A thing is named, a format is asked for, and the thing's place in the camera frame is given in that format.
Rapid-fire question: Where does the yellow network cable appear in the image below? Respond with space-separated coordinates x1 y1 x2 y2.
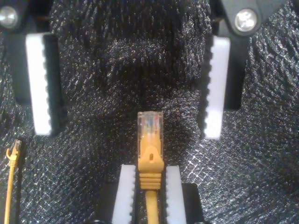
4 111 164 224

